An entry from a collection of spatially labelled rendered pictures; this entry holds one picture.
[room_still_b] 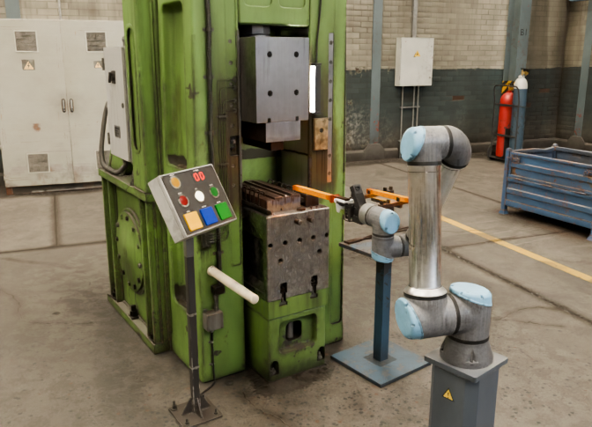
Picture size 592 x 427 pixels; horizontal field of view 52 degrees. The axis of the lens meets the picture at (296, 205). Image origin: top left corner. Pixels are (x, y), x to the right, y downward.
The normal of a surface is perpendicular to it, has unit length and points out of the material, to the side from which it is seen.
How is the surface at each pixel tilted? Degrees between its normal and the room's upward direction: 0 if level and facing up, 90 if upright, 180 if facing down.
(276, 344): 89
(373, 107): 90
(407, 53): 90
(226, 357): 90
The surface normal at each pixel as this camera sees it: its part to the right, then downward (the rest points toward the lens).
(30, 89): 0.35, 0.22
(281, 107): 0.55, 0.20
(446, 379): -0.75, 0.16
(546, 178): -0.88, 0.10
